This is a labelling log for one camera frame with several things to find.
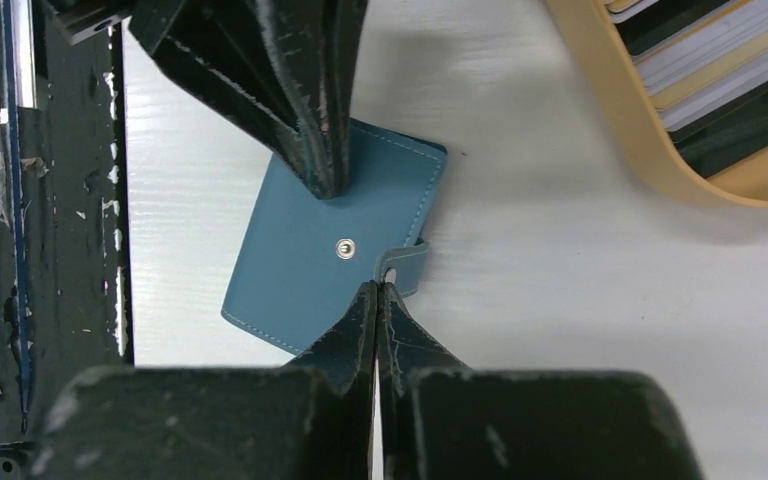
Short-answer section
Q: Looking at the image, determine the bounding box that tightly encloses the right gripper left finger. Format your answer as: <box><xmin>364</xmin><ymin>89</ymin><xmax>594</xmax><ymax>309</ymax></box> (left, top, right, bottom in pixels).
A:
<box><xmin>27</xmin><ymin>282</ymin><xmax>378</xmax><ymax>479</ymax></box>

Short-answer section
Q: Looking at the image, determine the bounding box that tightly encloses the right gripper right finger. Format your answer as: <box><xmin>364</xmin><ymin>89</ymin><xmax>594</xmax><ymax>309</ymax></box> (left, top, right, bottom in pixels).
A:
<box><xmin>377</xmin><ymin>284</ymin><xmax>703</xmax><ymax>479</ymax></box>

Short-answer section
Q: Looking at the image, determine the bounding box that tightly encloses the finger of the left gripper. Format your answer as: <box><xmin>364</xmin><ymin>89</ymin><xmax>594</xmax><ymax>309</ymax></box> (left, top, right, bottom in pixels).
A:
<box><xmin>254</xmin><ymin>0</ymin><xmax>368</xmax><ymax>199</ymax></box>
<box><xmin>130</xmin><ymin>1</ymin><xmax>331</xmax><ymax>199</ymax></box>

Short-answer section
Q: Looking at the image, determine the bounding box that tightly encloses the blue card holder wallet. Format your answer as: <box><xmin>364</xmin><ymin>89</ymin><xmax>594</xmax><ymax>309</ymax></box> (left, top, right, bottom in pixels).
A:
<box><xmin>221</xmin><ymin>120</ymin><xmax>447</xmax><ymax>354</ymax></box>

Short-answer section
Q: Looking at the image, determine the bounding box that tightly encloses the oval wooden card tray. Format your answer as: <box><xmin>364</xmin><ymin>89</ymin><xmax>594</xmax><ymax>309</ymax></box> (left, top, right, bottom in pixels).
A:
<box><xmin>546</xmin><ymin>1</ymin><xmax>768</xmax><ymax>208</ymax></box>

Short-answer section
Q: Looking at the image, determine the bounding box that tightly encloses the upright stack of cards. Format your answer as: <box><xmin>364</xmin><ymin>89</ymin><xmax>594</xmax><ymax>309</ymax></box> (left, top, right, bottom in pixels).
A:
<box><xmin>605</xmin><ymin>1</ymin><xmax>768</xmax><ymax>144</ymax></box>

